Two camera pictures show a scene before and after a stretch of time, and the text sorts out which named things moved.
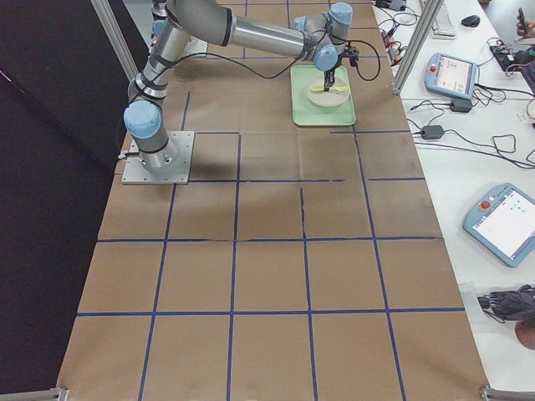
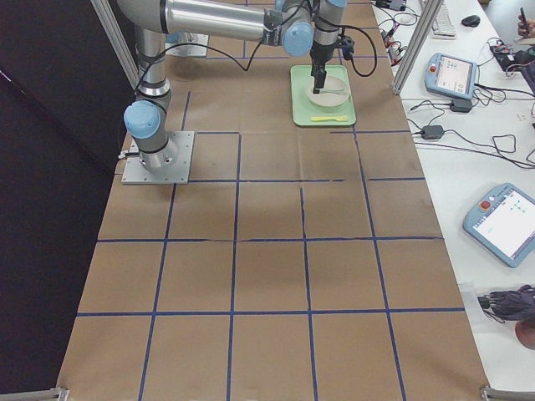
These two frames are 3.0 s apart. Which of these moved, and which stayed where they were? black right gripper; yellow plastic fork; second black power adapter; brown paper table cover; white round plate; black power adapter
Moved: yellow plastic fork; black right gripper
Stayed: white round plate; second black power adapter; black power adapter; brown paper table cover
